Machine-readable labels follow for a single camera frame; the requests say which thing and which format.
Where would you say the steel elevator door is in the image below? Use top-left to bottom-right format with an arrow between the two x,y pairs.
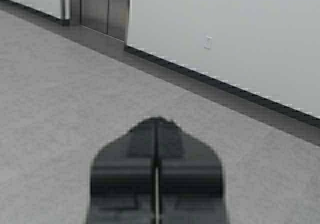
70,0 -> 130,42

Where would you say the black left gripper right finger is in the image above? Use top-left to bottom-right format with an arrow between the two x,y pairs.
157,120 -> 229,224

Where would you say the white wall outlet plate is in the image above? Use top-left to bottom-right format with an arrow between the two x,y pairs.
203,36 -> 212,49

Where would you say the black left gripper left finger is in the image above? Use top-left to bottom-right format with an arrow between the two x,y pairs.
86,118 -> 156,224

